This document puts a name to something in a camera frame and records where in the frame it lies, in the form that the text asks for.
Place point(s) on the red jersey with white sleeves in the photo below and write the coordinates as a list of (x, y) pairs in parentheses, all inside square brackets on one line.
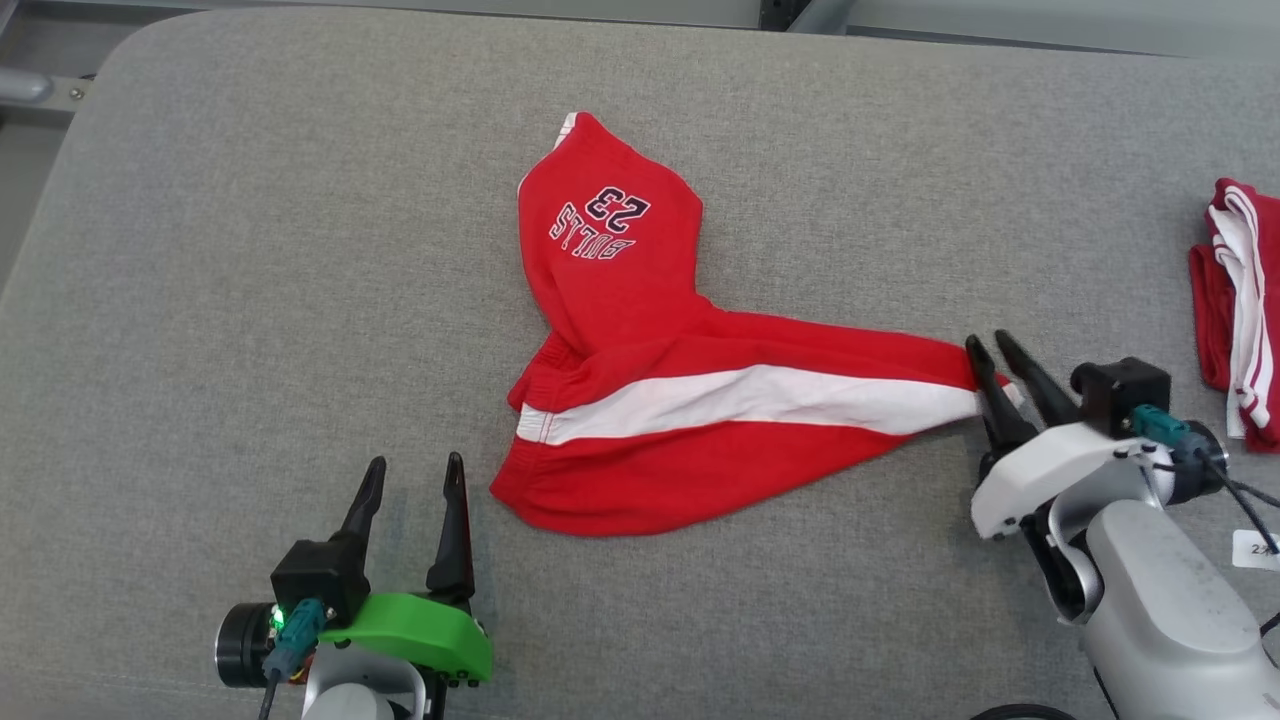
[(1250, 300)]

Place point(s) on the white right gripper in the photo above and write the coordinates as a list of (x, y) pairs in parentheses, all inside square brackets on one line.
[(1050, 475)]

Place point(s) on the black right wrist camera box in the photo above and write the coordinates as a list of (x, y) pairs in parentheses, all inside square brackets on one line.
[(1120, 395)]

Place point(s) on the grey round tube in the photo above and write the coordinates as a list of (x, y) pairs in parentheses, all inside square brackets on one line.
[(825, 15)]

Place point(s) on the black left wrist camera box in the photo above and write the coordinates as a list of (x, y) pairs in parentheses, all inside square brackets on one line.
[(320, 580)]

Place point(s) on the red shorts with white stripe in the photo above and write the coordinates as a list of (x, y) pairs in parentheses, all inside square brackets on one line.
[(650, 470)]

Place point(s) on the grey metal rail with screws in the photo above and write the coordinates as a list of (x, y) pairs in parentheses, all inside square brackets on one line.
[(30, 88)]

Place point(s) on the white label tag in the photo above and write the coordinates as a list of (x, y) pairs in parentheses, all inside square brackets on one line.
[(1255, 550)]

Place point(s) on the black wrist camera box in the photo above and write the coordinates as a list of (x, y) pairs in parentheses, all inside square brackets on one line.
[(1120, 395), (320, 580)]

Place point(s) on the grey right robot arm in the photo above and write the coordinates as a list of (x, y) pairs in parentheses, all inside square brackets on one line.
[(1160, 600)]

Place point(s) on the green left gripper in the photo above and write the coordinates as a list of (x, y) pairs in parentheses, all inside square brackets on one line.
[(420, 630)]

